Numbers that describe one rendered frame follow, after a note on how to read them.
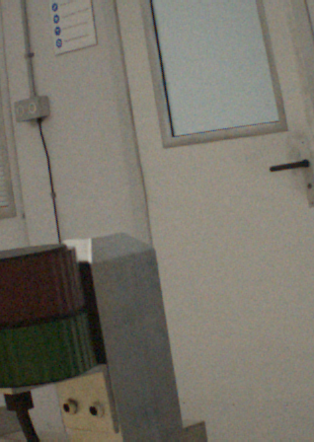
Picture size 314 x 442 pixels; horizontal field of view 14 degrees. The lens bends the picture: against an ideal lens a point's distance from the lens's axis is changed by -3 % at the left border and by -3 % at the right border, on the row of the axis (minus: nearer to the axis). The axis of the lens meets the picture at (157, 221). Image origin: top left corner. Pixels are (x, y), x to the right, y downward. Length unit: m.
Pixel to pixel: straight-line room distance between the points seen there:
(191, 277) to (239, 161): 0.48
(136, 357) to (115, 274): 0.04
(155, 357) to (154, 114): 3.86
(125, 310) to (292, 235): 3.49
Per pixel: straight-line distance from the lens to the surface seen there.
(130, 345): 0.51
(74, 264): 0.48
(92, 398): 0.51
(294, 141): 3.93
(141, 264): 0.51
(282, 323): 4.09
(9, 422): 1.13
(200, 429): 0.94
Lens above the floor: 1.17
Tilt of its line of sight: 3 degrees down
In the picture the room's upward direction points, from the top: 9 degrees counter-clockwise
